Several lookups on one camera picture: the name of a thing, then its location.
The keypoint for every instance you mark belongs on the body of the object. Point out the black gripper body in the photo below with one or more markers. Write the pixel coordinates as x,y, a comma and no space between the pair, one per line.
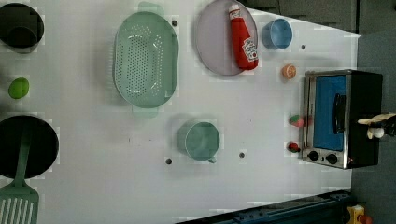
383,127

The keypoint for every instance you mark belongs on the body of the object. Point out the yellow plush peeled banana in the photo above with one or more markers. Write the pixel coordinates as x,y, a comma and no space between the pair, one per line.
367,122

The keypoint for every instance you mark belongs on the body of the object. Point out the silver black toaster oven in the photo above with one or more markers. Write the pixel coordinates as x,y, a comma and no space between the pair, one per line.
334,101

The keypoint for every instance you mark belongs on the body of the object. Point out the pink green toy fruit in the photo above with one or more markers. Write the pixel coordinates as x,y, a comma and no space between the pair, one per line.
297,121

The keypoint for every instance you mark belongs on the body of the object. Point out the red toy fruit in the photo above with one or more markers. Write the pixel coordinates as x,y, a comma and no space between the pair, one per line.
293,147

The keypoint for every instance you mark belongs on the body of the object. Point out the orange slice toy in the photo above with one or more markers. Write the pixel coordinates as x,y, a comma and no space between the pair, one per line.
289,71

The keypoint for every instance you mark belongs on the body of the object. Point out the blue cup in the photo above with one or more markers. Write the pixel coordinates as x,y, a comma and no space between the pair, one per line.
277,34

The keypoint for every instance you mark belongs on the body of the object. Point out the red plush ketchup bottle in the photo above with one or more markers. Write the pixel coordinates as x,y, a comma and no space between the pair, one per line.
244,48

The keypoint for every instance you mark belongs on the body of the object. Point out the grey round plate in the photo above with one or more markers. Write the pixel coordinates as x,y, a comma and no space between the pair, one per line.
213,36

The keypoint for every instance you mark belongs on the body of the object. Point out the green mug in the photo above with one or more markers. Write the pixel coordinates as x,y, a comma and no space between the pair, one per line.
199,140

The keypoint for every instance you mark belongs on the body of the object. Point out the green perforated colander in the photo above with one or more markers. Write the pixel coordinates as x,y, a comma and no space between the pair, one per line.
145,60

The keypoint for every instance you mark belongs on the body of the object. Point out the black frying pan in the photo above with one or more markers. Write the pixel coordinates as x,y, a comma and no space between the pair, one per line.
44,146

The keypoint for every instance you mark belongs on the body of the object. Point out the green lime toy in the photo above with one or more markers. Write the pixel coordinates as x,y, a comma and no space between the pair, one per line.
19,88

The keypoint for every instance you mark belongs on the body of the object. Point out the green slotted spatula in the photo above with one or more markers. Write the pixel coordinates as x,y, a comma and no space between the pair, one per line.
19,201

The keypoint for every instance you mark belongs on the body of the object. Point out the black pot top left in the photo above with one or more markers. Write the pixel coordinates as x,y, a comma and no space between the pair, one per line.
21,26

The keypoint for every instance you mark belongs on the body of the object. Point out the blue metal frame rail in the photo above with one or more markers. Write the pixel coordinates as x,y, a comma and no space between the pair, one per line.
326,208

